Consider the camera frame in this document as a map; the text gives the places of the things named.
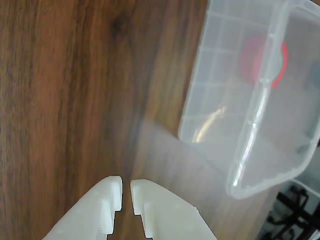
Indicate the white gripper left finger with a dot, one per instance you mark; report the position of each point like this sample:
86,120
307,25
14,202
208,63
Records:
92,210

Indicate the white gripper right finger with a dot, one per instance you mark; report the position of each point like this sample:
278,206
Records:
170,217

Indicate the red tape roll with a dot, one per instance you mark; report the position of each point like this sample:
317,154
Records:
250,65

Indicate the clear plastic storage box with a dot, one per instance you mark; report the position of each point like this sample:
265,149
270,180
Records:
275,140

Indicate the black metal frame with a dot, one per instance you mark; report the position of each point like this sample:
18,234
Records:
300,212

